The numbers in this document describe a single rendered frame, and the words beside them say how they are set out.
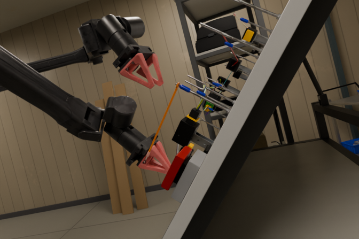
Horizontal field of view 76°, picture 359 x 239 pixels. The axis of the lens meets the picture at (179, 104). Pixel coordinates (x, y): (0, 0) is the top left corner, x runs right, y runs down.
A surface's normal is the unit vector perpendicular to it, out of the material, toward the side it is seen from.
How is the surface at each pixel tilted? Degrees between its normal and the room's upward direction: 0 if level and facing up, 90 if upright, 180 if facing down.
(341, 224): 0
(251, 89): 90
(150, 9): 90
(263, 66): 90
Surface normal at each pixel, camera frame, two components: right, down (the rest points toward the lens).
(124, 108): 0.35, -0.65
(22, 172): -0.17, 0.06
